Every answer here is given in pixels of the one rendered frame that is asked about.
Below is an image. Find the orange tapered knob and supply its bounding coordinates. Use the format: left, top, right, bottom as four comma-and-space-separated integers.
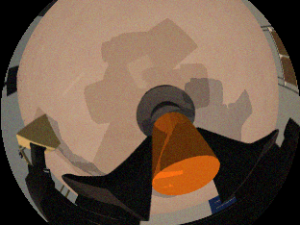
151, 112, 219, 196

